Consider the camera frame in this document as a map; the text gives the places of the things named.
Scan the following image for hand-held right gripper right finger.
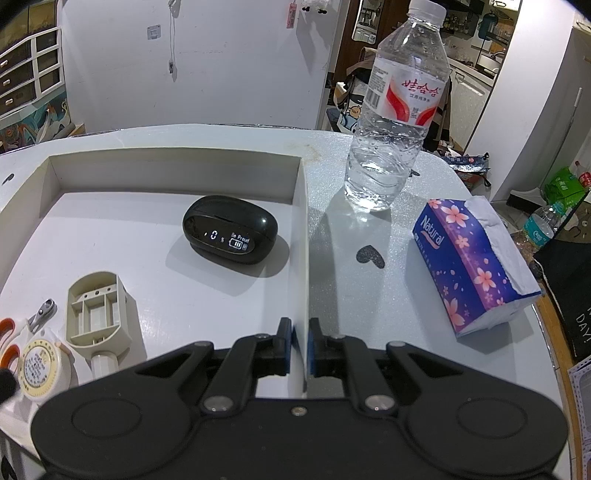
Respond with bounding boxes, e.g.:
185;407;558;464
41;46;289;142
308;318;463;415

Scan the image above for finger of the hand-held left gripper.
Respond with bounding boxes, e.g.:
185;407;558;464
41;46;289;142
0;368;18;403

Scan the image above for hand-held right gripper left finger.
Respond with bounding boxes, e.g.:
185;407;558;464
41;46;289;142
137;318;293;415

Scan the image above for round white tape measure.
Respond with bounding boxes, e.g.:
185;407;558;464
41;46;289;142
18;338;78;402

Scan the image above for orange white handled clippers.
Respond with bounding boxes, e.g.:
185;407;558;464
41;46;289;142
0;298;58;385

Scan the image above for beige plastic watch tool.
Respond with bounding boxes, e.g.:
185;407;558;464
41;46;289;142
65;271;137;377

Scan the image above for black earbud case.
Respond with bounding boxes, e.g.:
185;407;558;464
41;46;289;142
182;195;280;267

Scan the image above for white cardboard box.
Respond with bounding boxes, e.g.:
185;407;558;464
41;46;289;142
0;147;310;446

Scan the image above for purple floral tissue pack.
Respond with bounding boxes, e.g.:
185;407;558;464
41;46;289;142
412;195;542;342

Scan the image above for clear plastic water bottle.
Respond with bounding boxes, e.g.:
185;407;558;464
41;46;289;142
344;0;452;212

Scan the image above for blue snack bag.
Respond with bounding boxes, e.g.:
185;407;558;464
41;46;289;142
440;151;492;188

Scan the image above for white cartoon tote bag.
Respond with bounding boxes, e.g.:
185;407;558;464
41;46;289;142
338;82;371;136

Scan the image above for small teal label bottle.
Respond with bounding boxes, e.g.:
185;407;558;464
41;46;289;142
523;202;563;248

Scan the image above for black shopping bag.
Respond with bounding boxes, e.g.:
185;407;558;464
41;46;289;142
532;216;591;364

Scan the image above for painted cabinet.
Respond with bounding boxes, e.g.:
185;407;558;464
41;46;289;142
0;91;87;156

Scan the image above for green plastic bag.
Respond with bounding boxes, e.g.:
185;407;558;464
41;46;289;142
544;165;591;209

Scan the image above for white plastic drawer unit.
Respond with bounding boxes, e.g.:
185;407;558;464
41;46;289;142
0;27;64;119

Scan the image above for teal hanging bag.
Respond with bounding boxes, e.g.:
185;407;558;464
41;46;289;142
477;10;498;43

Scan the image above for hanging wall cable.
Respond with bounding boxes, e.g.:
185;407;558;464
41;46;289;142
166;0;179;75

